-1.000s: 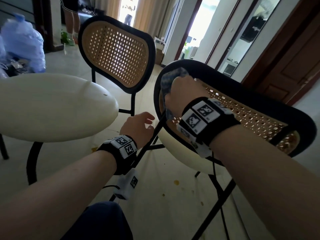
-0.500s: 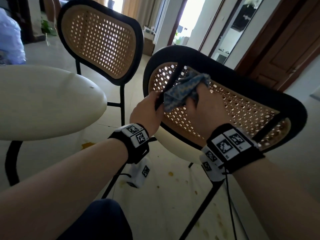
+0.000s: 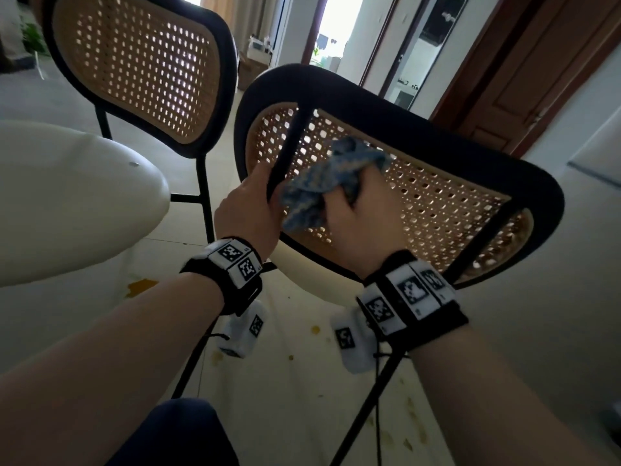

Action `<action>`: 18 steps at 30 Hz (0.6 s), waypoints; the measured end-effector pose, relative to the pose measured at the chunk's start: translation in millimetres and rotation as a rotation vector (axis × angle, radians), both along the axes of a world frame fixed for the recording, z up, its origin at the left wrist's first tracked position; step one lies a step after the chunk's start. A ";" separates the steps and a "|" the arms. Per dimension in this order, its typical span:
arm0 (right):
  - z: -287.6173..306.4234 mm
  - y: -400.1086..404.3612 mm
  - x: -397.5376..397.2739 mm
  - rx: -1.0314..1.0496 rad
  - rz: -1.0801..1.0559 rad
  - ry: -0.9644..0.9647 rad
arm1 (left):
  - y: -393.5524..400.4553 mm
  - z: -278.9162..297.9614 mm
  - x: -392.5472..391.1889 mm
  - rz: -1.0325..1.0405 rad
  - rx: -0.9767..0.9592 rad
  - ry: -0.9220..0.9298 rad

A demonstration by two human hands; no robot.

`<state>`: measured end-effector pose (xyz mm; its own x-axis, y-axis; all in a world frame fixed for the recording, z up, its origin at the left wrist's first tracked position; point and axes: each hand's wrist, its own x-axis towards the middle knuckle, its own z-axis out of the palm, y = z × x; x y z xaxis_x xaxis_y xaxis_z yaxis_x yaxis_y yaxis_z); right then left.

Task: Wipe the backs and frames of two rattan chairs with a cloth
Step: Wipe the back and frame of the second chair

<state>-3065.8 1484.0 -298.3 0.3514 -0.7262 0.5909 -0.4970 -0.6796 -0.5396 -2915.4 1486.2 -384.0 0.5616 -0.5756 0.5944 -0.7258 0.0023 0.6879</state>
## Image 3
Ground white right wrist tracker box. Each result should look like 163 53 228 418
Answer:
331 307 378 374

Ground green potted plant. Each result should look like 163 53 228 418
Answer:
21 21 49 56

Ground white left wrist tracker box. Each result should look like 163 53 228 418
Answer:
218 300 268 359

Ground person's dark trousers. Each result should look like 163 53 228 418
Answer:
105 398 241 466

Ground glass panel door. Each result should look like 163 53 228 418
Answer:
378 0 474 110

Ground person's left hand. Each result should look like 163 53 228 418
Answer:
213 162 287 260

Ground person's right hand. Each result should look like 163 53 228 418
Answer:
322 164 408 280

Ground person's left forearm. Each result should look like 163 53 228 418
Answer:
0 272 225 466

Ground person's right forearm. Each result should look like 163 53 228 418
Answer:
409 324 607 466

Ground black wristband with markers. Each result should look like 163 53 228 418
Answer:
180 237 264 316
356 250 469 353

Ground cream seat cane back chair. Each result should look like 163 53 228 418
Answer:
172 64 565 466
0 0 239 288

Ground blue patterned cleaning cloth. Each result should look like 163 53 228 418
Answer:
280 136 391 234

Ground beige curtain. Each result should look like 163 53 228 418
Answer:
201 0 282 49

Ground black left wristband with markers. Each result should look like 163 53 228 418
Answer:
180 237 264 316

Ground black right wristband with markers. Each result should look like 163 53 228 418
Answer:
356 250 469 353

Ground brown wooden door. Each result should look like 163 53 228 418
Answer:
431 0 621 159

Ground white wrist tracker box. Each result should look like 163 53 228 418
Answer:
331 307 378 374
218 300 268 359

